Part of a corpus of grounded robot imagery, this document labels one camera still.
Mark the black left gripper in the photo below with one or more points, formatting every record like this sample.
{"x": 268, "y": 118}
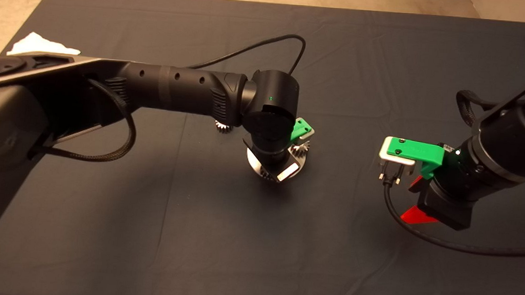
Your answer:
{"x": 273, "y": 164}

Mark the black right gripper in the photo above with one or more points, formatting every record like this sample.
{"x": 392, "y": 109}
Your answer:
{"x": 445, "y": 206}

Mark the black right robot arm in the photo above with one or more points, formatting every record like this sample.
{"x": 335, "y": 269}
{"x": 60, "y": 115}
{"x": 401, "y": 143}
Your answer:
{"x": 514, "y": 135}

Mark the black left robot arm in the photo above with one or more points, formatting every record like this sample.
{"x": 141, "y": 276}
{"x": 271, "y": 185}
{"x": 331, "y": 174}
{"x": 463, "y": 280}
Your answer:
{"x": 175, "y": 87}

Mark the round metal carrier plate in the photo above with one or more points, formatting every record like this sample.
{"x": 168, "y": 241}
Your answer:
{"x": 252, "y": 163}

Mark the dark grey tablecloth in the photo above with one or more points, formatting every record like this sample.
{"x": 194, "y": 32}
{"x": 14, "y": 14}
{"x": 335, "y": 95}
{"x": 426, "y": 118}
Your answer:
{"x": 283, "y": 258}

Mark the white crumpled tissue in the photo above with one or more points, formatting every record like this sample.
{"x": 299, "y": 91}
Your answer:
{"x": 36, "y": 42}

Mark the left wrist green mount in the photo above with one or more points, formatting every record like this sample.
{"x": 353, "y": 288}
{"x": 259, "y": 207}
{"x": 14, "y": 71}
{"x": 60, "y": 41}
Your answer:
{"x": 299, "y": 129}

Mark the wrist green mount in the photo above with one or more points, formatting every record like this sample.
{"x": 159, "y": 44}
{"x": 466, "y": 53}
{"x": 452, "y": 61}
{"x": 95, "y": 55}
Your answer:
{"x": 299, "y": 129}
{"x": 419, "y": 150}

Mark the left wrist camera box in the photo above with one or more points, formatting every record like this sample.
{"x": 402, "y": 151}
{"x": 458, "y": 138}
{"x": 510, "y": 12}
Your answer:
{"x": 309, "y": 133}

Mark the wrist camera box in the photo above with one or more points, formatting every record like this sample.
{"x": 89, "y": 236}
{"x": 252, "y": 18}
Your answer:
{"x": 384, "y": 152}
{"x": 309, "y": 133}

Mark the right wrist green mount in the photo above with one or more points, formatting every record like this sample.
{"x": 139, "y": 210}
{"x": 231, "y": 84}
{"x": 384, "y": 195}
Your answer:
{"x": 419, "y": 150}

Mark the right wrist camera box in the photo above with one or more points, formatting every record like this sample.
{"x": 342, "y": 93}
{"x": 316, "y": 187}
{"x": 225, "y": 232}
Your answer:
{"x": 384, "y": 152}

